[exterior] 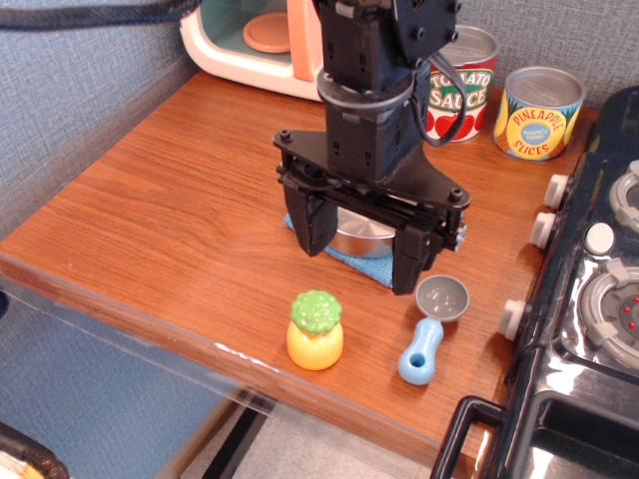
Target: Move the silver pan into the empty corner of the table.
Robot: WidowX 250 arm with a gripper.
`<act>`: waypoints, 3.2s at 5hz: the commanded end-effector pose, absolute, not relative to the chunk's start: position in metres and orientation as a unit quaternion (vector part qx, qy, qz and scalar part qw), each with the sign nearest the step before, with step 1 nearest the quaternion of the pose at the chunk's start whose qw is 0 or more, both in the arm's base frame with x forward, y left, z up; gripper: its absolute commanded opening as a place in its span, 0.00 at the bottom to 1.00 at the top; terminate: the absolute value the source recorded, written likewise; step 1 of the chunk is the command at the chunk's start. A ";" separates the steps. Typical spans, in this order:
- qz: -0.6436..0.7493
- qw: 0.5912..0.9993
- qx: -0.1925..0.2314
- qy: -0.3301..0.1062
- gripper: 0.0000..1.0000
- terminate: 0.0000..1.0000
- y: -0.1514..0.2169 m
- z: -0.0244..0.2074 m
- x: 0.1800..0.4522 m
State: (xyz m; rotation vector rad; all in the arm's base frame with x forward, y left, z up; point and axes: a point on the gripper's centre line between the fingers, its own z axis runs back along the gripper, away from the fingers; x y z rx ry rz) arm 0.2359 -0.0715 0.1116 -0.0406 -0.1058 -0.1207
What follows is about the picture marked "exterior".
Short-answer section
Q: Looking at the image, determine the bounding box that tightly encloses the pineapple slices can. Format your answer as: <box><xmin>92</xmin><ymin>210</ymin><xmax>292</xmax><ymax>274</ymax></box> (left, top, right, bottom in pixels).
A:
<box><xmin>493</xmin><ymin>66</ymin><xmax>586</xmax><ymax>162</ymax></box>

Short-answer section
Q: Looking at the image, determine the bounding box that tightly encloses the toy pineapple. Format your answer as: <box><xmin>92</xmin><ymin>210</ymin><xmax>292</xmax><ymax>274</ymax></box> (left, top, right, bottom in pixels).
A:
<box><xmin>287</xmin><ymin>289</ymin><xmax>343</xmax><ymax>371</ymax></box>

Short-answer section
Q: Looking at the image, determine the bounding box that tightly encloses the black toy stove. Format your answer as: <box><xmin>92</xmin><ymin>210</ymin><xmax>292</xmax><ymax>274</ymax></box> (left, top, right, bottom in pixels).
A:
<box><xmin>432</xmin><ymin>87</ymin><xmax>638</xmax><ymax>478</ymax></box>

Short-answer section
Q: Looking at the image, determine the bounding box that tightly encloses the white stove knob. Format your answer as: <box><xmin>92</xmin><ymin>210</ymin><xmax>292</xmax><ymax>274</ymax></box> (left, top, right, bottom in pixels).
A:
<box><xmin>544</xmin><ymin>175</ymin><xmax>570</xmax><ymax>210</ymax></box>
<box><xmin>497</xmin><ymin>299</ymin><xmax>527</xmax><ymax>341</ymax></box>
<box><xmin>529</xmin><ymin>213</ymin><xmax>556</xmax><ymax>249</ymax></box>

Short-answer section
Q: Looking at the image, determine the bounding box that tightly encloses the toy microwave oven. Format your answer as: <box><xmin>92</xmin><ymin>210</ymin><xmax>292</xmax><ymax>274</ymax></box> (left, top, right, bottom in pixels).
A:
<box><xmin>180</xmin><ymin>1</ymin><xmax>322</xmax><ymax>101</ymax></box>

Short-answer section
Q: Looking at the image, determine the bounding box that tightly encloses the black braided cable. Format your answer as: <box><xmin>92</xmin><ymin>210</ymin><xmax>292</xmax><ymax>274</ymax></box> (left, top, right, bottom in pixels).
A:
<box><xmin>0</xmin><ymin>0</ymin><xmax>204</xmax><ymax>31</ymax></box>

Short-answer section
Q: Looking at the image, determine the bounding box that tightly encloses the silver metal pan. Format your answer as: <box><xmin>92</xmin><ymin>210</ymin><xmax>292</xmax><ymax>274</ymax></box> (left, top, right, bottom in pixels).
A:
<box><xmin>329</xmin><ymin>208</ymin><xmax>395</xmax><ymax>258</ymax></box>

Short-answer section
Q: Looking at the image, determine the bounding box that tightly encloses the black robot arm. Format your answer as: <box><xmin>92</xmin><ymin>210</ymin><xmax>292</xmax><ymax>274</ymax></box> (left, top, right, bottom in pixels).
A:
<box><xmin>274</xmin><ymin>1</ymin><xmax>470</xmax><ymax>295</ymax></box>

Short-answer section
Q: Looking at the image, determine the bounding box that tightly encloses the blue grey toy scoop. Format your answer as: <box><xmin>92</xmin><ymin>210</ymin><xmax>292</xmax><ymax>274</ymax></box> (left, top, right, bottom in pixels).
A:
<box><xmin>397</xmin><ymin>274</ymin><xmax>470</xmax><ymax>386</ymax></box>

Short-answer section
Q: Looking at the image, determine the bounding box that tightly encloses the tomato sauce can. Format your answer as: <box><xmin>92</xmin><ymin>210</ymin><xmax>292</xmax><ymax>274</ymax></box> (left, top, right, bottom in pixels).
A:
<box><xmin>425</xmin><ymin>25</ymin><xmax>499</xmax><ymax>142</ymax></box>

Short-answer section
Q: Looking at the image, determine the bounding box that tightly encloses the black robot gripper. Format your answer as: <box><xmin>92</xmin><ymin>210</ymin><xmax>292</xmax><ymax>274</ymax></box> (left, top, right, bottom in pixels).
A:
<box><xmin>274</xmin><ymin>73</ymin><xmax>470</xmax><ymax>295</ymax></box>

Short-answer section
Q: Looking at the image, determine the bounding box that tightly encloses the blue folded cloth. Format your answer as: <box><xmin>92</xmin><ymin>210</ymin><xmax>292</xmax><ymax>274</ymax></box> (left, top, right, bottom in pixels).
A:
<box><xmin>283</xmin><ymin>213</ymin><xmax>395</xmax><ymax>289</ymax></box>

